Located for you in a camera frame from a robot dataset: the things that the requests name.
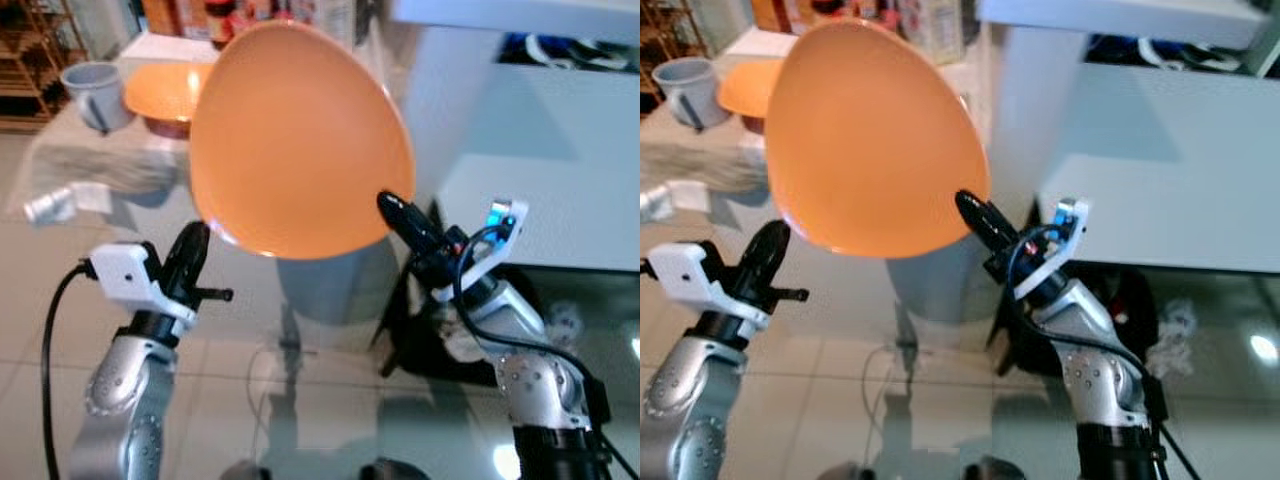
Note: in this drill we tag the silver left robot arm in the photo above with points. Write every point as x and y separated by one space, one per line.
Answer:
690 400
120 400

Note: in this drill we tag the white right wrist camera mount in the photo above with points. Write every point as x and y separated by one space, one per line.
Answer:
1062 240
500 235

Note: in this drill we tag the wooden shelf rack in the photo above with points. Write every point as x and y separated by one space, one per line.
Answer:
30 60
665 40

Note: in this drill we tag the white printed carton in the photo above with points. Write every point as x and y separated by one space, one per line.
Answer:
338 18
932 28

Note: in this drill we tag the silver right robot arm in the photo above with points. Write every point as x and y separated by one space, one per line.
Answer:
1100 385
535 380

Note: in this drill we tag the dark red jar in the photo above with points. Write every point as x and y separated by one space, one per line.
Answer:
219 20
830 8

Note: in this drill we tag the white paper packet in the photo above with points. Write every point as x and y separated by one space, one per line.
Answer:
657 203
60 203

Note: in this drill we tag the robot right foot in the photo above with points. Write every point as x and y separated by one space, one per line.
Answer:
992 469
395 470

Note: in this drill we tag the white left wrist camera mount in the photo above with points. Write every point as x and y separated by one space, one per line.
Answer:
128 275
690 275

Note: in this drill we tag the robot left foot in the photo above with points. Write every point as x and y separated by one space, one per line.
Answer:
843 472
245 472

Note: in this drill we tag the grey round bin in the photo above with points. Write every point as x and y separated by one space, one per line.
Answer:
930 285
335 285

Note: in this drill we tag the grey mug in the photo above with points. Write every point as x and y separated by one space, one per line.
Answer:
95 90
685 88

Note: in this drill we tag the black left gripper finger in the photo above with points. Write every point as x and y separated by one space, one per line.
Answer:
188 258
770 258

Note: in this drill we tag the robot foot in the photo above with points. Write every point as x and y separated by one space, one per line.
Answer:
992 469
245 472
395 470
843 472

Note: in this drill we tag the white counter cabinet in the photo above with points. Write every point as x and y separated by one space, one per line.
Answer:
1150 150
540 150

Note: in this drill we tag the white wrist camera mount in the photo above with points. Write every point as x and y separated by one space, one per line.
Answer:
128 275
500 235
690 275
1062 240

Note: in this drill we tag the large orange plate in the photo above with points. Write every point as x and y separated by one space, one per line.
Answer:
870 140
300 140

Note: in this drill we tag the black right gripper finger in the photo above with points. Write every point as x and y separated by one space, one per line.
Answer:
985 215
408 218

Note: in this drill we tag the orange bowl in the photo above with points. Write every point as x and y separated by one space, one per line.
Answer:
748 92
165 95

